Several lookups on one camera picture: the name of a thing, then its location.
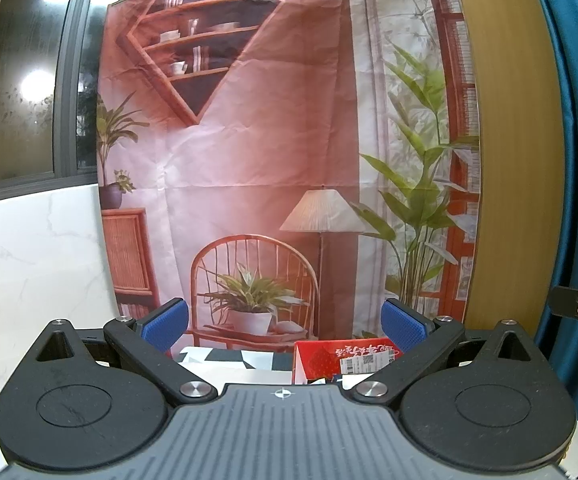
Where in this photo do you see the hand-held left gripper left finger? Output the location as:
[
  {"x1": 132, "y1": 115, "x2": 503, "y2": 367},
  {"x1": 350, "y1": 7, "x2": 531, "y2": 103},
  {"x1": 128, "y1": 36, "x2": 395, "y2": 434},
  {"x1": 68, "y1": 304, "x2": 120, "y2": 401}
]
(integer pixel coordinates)
[{"x1": 19, "y1": 297, "x2": 217, "y2": 406}]

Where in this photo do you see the printed wall backdrop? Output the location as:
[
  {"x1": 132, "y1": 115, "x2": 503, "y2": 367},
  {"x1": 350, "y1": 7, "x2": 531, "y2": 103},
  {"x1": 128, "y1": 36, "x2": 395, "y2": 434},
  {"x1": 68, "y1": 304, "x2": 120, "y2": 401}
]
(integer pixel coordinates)
[{"x1": 96, "y1": 0, "x2": 482, "y2": 356}]

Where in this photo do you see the red strawberry print box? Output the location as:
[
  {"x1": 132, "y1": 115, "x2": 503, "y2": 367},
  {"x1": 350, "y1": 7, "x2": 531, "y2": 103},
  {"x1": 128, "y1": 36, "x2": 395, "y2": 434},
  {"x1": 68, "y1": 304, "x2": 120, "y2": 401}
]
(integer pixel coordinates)
[{"x1": 294, "y1": 338, "x2": 402, "y2": 386}]

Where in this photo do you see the dark window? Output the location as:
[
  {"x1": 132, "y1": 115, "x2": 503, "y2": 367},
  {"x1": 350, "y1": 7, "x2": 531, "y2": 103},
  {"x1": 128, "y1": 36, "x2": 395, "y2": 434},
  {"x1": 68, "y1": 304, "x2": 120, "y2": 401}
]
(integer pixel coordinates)
[{"x1": 0, "y1": 0, "x2": 220, "y2": 206}]

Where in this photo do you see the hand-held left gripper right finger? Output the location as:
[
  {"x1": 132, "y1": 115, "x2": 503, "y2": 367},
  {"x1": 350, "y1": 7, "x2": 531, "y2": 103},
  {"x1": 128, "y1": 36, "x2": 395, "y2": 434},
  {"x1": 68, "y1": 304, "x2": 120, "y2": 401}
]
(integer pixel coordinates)
[{"x1": 353, "y1": 297, "x2": 547, "y2": 406}]

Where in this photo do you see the wooden panel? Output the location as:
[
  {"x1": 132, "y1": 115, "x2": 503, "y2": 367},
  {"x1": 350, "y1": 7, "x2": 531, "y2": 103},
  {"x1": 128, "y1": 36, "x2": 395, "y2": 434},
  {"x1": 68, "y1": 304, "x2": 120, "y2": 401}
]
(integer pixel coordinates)
[{"x1": 449, "y1": 0, "x2": 567, "y2": 333}]

